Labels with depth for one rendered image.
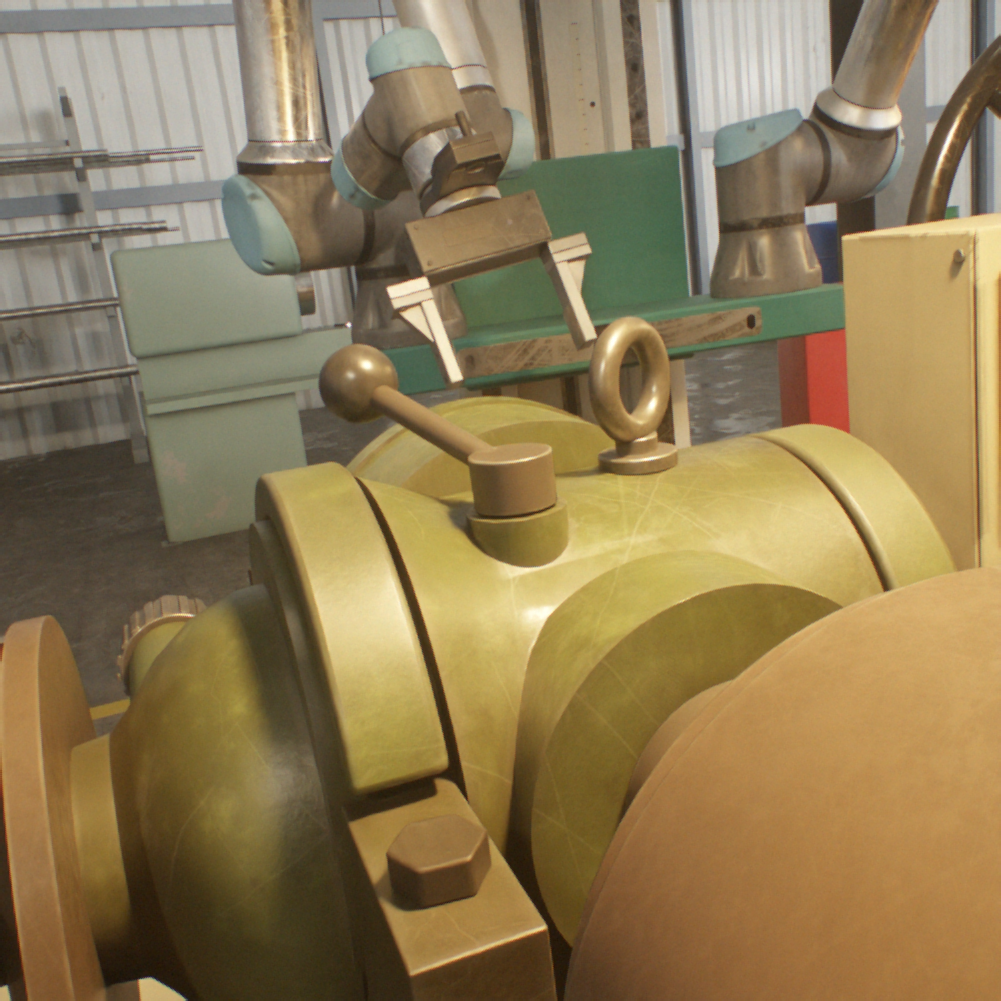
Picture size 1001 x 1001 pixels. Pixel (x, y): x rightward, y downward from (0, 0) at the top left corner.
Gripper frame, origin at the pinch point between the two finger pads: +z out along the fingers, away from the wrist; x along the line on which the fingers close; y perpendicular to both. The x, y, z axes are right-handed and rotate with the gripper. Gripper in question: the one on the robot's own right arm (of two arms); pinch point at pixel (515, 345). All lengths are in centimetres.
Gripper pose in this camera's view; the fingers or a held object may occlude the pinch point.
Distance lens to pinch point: 101.5
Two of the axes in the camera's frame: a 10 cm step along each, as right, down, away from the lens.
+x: -9.1, 3.1, -2.8
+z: 3.6, 9.3, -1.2
